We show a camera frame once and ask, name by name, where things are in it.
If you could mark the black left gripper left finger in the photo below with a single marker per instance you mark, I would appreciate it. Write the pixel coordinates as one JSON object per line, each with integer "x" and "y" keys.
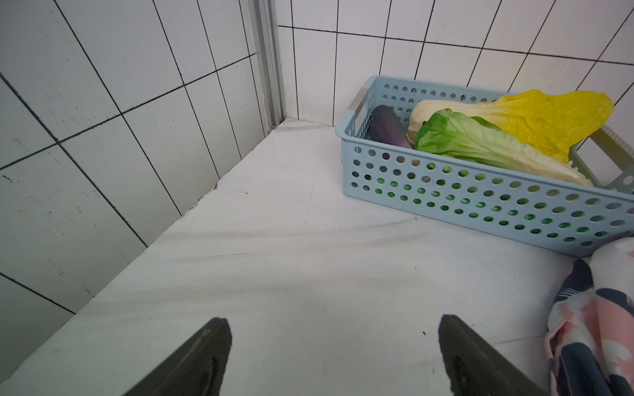
{"x": 195, "y": 368}

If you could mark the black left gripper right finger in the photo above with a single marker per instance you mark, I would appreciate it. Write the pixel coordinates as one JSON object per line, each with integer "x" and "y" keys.
{"x": 474, "y": 367}

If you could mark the pink shark print shorts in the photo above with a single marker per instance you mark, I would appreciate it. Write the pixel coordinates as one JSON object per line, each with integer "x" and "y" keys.
{"x": 589, "y": 340}

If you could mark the light blue perforated basket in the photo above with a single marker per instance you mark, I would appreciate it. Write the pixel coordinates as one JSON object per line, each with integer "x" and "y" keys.
{"x": 560, "y": 216}

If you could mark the green toy lettuce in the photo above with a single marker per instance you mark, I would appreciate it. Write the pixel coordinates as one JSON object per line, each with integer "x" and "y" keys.
{"x": 456, "y": 135}

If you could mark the purple toy eggplant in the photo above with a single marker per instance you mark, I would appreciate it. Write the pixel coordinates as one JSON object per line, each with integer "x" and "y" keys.
{"x": 385, "y": 127}

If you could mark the yellow toy cabbage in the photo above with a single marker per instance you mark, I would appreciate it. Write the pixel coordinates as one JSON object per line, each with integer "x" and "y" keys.
{"x": 551, "y": 124}

